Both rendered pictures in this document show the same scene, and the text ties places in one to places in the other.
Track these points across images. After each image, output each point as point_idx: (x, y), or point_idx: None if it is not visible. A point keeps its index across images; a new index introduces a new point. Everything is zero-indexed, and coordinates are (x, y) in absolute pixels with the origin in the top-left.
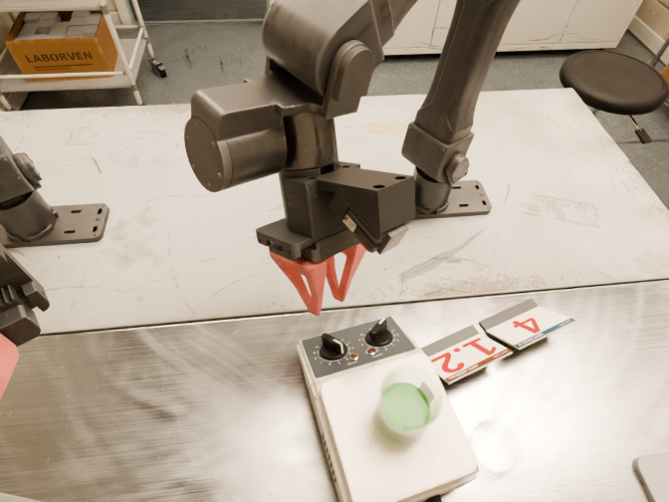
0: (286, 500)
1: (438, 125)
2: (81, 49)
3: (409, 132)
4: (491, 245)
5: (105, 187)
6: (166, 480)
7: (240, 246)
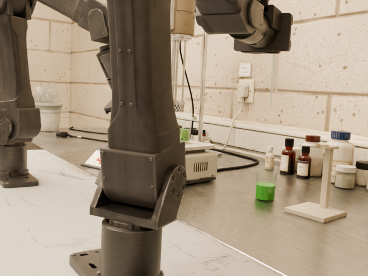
0: (221, 187)
1: (29, 99)
2: None
3: (20, 114)
4: (46, 168)
5: (33, 274)
6: (247, 202)
7: (86, 209)
